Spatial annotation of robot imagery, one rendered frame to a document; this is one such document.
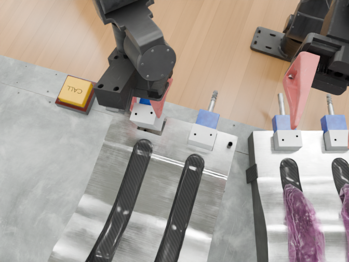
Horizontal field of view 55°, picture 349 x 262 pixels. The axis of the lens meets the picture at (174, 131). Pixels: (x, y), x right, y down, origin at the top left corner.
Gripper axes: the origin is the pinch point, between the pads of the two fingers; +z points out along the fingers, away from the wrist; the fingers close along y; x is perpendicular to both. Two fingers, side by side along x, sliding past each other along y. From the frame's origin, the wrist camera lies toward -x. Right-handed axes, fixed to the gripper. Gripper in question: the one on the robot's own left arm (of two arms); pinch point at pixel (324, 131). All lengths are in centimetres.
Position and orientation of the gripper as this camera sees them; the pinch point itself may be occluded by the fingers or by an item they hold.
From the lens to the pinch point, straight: 39.6
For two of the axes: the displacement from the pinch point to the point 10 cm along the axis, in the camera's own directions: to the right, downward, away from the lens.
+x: 0.1, 3.1, 9.5
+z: -3.5, 8.9, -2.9
